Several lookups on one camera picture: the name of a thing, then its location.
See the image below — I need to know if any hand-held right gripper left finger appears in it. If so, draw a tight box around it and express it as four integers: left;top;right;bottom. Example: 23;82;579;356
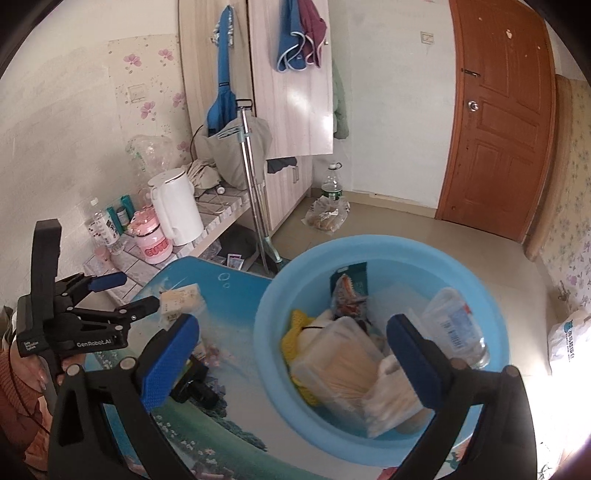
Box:
46;314;200;480

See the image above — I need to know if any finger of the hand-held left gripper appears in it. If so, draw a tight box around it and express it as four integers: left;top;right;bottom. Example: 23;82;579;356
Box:
55;271;127;305
69;295;161;324

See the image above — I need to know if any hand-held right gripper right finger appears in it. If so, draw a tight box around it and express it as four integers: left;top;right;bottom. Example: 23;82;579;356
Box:
386;315;541;480

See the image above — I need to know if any bag of cotton swabs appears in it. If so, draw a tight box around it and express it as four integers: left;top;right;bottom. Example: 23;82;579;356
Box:
362;355;432;439

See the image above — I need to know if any small bag of tan sticks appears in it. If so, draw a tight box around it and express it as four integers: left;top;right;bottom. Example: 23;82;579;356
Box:
159;284;206;324

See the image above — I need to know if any clear labelled plastic bottle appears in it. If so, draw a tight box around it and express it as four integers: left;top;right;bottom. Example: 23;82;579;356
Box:
420;287;491;370

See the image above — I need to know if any translucent plastic box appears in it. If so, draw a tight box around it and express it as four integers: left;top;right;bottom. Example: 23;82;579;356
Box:
291;318;393;409

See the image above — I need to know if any green snack packet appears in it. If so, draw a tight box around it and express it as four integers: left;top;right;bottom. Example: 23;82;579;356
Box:
330;262;370;319

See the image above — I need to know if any white plush rabbit toy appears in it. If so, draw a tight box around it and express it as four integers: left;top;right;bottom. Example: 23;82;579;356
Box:
281;309;338;404

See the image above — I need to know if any blue plastic basin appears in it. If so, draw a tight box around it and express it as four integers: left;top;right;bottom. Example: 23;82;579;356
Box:
253;234;512;450

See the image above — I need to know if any person's left forearm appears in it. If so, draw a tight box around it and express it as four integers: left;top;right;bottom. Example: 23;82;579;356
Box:
0;342;56;462

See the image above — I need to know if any scenic printed desktop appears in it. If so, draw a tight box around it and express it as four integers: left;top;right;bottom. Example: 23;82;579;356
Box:
85;256;472;480

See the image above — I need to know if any person's left hand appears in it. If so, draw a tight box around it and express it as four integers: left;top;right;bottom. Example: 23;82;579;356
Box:
28;354;85;393

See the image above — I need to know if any small bottle black label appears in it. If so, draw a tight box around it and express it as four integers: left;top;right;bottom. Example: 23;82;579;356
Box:
90;198;122;247

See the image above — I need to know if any pink jar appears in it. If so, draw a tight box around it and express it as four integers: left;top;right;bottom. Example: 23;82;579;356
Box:
127;206;174;265

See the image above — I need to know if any white electric kettle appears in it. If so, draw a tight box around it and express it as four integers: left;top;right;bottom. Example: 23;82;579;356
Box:
148;168;205;246

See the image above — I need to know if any crumpled clear plastic bag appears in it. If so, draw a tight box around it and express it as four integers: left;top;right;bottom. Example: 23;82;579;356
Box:
126;134;185;190

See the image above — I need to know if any tiled shelf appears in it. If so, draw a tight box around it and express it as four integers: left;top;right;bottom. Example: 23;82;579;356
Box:
83;182;269;289

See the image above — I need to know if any beige crumpled cloth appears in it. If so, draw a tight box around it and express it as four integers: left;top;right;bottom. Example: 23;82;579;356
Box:
180;159;222;190

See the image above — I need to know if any white printed sack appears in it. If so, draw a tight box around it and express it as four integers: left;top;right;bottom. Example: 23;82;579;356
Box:
547;308;591;379

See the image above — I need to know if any metal crutch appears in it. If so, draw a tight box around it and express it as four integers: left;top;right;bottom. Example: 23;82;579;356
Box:
235;98;284;273

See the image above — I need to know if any clear bag of bread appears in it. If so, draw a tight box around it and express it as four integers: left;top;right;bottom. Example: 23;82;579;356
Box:
305;196;351;232

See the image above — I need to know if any grey tote bag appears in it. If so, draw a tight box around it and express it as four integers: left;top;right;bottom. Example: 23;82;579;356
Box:
194;115;273;190

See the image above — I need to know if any large clear water bottle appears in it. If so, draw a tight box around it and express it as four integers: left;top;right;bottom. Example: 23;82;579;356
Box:
320;161;345;204

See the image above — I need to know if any blue folded umbrella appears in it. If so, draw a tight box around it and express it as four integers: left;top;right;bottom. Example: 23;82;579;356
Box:
205;6;238;137

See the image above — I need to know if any brown wooden door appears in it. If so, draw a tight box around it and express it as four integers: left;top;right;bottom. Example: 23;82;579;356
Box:
435;0;557;243

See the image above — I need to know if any light wooden wardrobe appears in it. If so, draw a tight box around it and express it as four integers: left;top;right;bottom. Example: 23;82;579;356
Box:
178;0;335;232

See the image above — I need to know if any leaning mattress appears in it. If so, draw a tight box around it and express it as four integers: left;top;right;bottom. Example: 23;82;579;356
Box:
524;74;591;261

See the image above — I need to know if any green jacket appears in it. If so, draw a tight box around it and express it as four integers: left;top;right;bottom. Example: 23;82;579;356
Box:
331;60;349;140

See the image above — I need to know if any blue towel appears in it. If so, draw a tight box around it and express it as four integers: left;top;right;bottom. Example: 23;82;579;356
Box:
276;0;308;73

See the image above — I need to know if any maroon cloth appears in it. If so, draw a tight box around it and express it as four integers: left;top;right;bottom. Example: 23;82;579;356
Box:
298;0;328;69

